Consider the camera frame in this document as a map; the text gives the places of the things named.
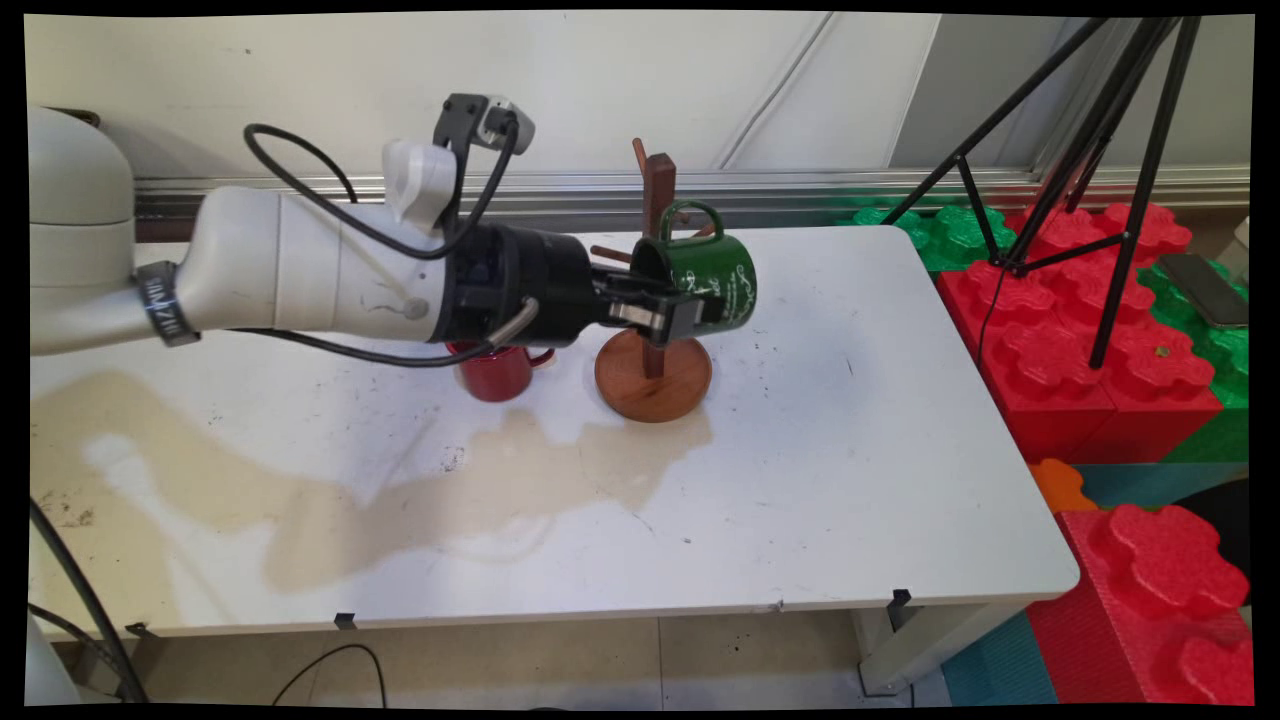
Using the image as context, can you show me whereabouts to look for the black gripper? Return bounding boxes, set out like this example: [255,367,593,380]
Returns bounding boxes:
[438,223,725,348]

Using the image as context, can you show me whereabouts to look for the green enamel mug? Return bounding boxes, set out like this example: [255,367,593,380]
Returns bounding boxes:
[629,199,759,339]

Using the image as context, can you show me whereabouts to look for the wooden mug tree stand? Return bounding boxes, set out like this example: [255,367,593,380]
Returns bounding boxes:
[589,137,721,424]

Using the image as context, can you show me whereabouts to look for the red enamel mug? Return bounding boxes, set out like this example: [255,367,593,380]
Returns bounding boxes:
[446,338,557,404]

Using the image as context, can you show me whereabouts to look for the green foam block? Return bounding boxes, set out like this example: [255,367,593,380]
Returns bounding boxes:
[1138,258,1252,467]
[834,205,1019,274]

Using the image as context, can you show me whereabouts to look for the large red foam block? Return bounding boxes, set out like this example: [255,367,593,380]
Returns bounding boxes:
[934,202,1227,467]

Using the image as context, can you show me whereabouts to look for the white table leg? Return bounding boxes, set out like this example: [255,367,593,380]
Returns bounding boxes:
[856,599,1033,699]

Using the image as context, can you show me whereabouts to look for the orange foam piece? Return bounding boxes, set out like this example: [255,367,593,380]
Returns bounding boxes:
[1027,458,1100,515]

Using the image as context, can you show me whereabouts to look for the teal foam mat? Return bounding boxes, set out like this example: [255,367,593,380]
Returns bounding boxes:
[939,609,1060,707]

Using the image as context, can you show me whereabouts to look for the teal foam panel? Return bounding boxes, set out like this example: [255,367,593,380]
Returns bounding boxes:
[1073,461,1183,512]

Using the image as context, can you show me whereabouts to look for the black smartphone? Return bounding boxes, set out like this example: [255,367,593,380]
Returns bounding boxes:
[1154,252,1251,332]

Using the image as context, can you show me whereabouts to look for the aluminium wall rail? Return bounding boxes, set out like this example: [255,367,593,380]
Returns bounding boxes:
[132,167,1252,241]

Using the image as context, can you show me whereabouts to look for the white wall cable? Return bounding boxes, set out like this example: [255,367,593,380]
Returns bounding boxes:
[718,12,839,172]

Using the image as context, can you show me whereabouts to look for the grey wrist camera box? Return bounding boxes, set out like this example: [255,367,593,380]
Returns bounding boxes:
[432,92,537,153]

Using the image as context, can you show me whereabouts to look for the black cable with metal plug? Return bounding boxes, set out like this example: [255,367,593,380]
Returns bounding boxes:
[232,297,542,370]

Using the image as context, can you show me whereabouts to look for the white vented camera mount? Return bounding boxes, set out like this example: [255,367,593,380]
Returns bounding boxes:
[382,138,459,238]

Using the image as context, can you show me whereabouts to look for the black floor cable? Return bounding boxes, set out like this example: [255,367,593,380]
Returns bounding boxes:
[271,641,390,708]

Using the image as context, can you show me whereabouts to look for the black camera tripod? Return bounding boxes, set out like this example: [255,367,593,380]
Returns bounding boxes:
[880,15,1207,372]

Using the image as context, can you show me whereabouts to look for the grey velcro strap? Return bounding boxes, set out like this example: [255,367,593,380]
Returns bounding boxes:
[133,260,203,349]

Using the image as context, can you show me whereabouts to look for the thick black cable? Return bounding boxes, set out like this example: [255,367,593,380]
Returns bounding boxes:
[29,498,151,705]

